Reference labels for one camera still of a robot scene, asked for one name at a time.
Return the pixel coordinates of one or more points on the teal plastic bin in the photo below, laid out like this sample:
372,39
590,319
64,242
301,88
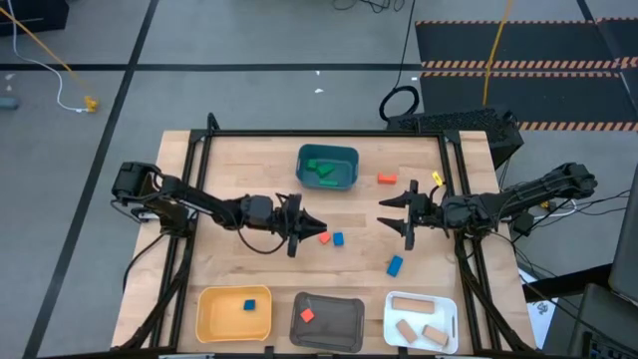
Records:
344,172

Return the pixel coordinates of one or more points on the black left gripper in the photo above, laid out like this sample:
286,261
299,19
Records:
291,219

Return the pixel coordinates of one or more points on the red square block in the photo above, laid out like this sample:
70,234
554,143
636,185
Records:
307,315
324,237

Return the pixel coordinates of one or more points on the grey monitor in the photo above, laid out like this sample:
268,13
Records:
628,249

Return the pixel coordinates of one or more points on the white paper sheet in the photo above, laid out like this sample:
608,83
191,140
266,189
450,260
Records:
541,309

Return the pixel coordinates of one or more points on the black hazard-striped floor mat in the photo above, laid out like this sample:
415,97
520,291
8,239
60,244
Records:
548,45

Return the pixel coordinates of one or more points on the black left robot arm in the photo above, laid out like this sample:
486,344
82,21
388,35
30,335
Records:
199,199

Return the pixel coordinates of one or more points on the black box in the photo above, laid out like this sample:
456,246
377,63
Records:
30,15

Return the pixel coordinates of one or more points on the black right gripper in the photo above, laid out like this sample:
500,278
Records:
426,212

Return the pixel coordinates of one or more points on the grey translucent plastic bin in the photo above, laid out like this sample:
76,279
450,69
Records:
334,326

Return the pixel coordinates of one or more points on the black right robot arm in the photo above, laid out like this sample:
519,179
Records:
523,199

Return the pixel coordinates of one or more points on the white plastic bin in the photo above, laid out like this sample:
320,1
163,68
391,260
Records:
423,319

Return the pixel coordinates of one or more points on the long natural wood block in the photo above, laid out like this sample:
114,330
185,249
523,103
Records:
412,304

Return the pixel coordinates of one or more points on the orange bridge-shaped block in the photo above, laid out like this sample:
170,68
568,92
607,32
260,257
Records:
387,175

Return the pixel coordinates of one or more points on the yellow plastic bin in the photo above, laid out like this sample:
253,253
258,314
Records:
219,319

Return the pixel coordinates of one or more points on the black aluminium table frame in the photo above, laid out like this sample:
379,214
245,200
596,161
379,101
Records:
324,133

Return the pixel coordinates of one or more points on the blue square block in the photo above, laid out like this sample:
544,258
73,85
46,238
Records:
338,239
249,304

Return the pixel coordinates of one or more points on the blue rectangular block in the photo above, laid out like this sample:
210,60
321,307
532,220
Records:
395,266

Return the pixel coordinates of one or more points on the blue-grey floor object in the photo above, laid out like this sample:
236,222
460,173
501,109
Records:
9,104

